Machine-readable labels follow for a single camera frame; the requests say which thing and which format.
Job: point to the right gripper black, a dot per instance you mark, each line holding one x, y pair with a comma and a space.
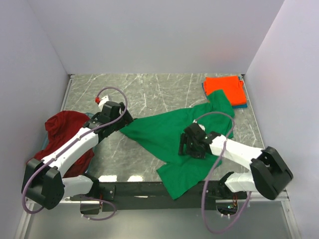
185, 139

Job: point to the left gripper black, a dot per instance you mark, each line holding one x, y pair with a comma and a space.
124, 122

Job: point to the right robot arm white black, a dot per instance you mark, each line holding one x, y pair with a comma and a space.
267, 173

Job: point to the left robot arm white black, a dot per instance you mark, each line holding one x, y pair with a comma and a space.
44, 180

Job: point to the clear blue plastic bin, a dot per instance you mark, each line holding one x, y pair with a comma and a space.
45, 143

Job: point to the dark red t shirt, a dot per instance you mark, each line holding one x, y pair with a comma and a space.
62, 134

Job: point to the folded blue t shirt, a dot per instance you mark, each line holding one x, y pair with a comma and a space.
240, 105

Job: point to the folded orange t shirt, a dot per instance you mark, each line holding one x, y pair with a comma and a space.
228, 90

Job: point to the black base crossbar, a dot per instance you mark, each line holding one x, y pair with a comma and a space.
151, 195

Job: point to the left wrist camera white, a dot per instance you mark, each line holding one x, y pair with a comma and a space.
100, 101

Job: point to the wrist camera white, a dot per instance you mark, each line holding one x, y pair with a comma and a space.
199, 125
100, 101

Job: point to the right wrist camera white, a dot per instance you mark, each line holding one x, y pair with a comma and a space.
199, 125

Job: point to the aluminium rail frame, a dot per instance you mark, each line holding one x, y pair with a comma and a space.
250, 217

